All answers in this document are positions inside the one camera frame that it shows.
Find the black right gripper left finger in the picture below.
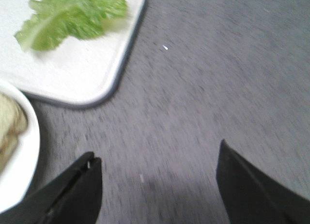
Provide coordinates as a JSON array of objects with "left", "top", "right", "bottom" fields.
[{"left": 0, "top": 152, "right": 102, "bottom": 224}]

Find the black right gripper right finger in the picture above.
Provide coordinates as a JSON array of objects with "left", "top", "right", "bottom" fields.
[{"left": 216, "top": 140, "right": 310, "bottom": 224}]

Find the bread slice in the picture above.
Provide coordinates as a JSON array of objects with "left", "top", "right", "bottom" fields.
[
  {"left": 0, "top": 93, "right": 28, "bottom": 136},
  {"left": 0, "top": 134, "right": 18, "bottom": 172}
]

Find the green lettuce leaf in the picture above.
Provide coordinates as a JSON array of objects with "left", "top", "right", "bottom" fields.
[{"left": 15, "top": 0, "right": 127, "bottom": 51}]

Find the white round plate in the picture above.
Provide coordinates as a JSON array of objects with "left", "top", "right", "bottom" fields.
[{"left": 0, "top": 80, "right": 40, "bottom": 212}]

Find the white cutting board grey rim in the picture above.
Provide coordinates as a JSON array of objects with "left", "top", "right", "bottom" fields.
[{"left": 0, "top": 0, "right": 146, "bottom": 107}]

